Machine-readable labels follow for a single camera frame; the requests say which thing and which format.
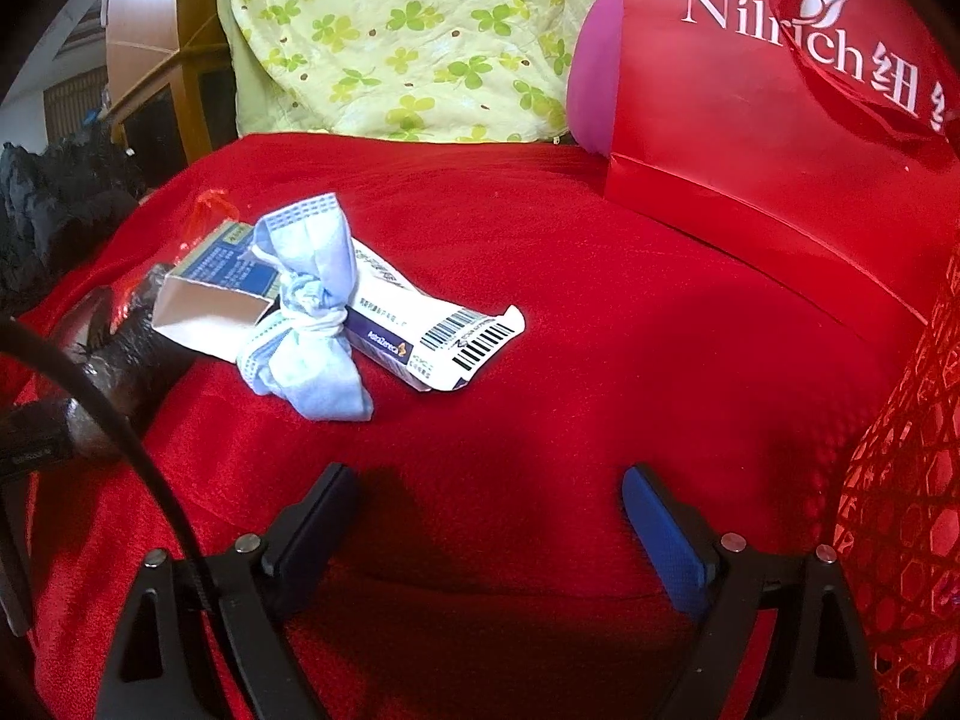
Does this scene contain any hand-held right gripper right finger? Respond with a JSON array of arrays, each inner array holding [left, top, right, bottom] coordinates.
[[621, 465, 878, 720]]

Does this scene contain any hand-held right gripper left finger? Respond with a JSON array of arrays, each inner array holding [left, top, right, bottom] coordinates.
[[97, 463, 359, 720]]

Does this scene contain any knotted blue face mask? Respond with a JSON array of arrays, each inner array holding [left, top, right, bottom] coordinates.
[[235, 193, 374, 421]]

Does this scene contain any white medicine box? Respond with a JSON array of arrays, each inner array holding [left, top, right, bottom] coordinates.
[[349, 240, 524, 393]]

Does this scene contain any blue printed carton box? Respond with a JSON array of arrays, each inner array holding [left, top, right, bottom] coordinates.
[[154, 221, 282, 357]]

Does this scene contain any red paper bag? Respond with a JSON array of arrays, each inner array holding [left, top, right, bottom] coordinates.
[[604, 0, 960, 331]]

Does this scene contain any red mesh bag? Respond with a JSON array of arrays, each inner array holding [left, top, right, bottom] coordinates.
[[829, 240, 960, 720]]

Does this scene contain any dark bristly object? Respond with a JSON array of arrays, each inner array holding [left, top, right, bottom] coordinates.
[[0, 262, 197, 477]]

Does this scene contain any red blanket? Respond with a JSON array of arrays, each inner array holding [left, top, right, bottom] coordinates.
[[15, 131, 938, 720]]

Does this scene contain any knotted red plastic bag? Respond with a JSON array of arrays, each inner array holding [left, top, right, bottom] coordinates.
[[174, 190, 239, 256]]

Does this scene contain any black fluffy cloth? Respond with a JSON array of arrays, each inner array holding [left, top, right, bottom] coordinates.
[[0, 127, 151, 308]]

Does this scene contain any pink pillow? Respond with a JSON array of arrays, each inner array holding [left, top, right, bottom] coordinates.
[[566, 0, 627, 158]]

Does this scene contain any green clover print quilt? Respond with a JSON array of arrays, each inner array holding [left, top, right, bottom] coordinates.
[[217, 0, 627, 145]]

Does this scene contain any wooden furniture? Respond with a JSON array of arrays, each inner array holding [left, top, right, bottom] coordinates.
[[105, 0, 241, 151]]

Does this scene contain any black cable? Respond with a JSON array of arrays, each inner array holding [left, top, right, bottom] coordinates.
[[0, 317, 215, 620]]

